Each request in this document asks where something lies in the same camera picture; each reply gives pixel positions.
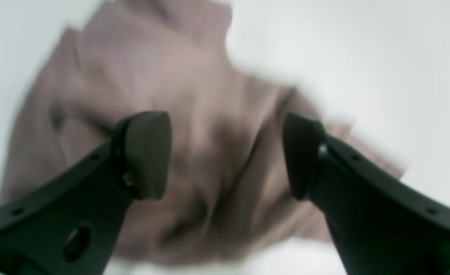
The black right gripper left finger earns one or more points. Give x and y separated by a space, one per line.
69 226

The mauve T-shirt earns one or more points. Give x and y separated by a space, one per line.
227 194

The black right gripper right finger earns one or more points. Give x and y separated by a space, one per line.
379 225

